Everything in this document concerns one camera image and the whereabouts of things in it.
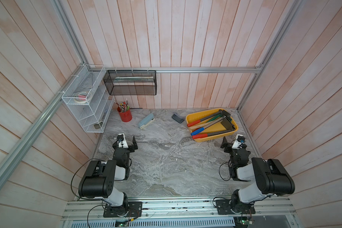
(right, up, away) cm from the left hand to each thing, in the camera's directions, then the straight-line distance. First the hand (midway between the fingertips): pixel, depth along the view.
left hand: (127, 138), depth 91 cm
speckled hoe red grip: (+45, +10, +10) cm, 47 cm away
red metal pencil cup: (-6, +15, +16) cm, 23 cm away
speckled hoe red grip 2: (+71, +9, +15) cm, 73 cm away
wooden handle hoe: (+51, +8, +9) cm, 52 cm away
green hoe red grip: (+68, +16, +21) cm, 73 cm away
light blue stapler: (+11, +13, +17) cm, 24 cm away
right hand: (+68, +1, -1) cm, 68 cm away
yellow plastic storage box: (+58, +9, +11) cm, 60 cm away
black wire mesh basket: (-2, +41, +16) cm, 44 cm away
